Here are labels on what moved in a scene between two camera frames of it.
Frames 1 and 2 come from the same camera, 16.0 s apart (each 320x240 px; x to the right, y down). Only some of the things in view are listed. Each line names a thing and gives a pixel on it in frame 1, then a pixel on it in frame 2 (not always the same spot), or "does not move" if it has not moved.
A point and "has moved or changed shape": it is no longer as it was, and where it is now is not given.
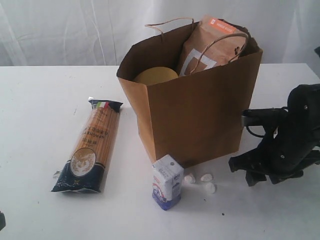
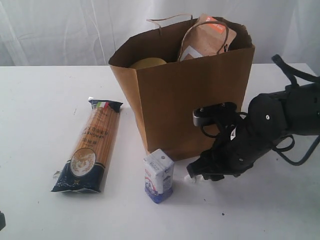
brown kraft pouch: [213, 42] has moved or changed shape
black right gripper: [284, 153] → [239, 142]
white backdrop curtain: [95, 33] does not move
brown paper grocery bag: [197, 116] has moved or changed shape
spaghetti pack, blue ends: [93, 149] does not move
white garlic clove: [190, 178] does not move
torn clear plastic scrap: [56, 175] does not move
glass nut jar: [154, 74] → [147, 62]
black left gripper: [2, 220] does not move
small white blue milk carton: [167, 175] has moved or changed shape
